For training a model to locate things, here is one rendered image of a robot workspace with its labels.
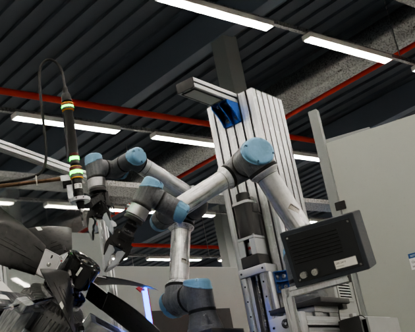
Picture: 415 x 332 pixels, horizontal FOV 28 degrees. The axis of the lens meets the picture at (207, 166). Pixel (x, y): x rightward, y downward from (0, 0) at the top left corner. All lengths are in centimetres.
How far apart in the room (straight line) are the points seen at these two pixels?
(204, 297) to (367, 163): 134
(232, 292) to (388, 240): 337
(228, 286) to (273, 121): 389
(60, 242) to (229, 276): 470
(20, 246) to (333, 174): 217
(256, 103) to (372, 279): 116
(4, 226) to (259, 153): 98
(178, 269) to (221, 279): 381
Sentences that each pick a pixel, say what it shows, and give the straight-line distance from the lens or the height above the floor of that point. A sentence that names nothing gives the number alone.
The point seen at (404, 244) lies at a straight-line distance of 420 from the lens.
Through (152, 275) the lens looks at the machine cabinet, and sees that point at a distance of 688.
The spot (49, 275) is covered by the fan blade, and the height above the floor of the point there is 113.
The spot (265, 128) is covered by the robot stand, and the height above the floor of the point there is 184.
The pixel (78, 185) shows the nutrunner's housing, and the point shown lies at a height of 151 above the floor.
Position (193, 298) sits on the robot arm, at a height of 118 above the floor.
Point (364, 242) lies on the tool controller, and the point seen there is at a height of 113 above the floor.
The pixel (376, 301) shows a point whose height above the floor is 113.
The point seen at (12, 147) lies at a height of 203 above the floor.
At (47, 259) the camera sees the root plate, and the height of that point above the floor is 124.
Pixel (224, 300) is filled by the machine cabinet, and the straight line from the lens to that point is 731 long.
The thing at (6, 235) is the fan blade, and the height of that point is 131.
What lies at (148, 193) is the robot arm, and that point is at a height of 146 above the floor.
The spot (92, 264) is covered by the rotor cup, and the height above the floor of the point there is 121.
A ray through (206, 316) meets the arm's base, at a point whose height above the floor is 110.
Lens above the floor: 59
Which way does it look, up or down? 19 degrees up
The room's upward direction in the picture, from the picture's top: 11 degrees counter-clockwise
